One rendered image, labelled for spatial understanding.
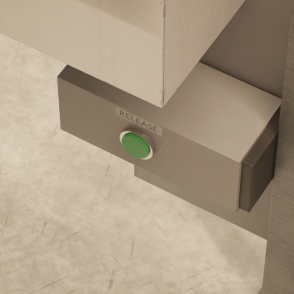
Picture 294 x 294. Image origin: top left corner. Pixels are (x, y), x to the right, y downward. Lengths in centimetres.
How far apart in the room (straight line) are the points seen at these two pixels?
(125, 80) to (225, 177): 22
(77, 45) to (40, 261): 154
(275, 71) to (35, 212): 144
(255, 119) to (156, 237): 137
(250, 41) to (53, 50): 22
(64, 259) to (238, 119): 137
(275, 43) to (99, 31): 23
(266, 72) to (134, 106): 13
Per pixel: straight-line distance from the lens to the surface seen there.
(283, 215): 156
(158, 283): 279
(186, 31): 128
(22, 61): 310
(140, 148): 150
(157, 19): 122
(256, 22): 145
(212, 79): 151
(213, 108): 149
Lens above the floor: 234
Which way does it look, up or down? 52 degrees down
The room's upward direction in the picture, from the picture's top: straight up
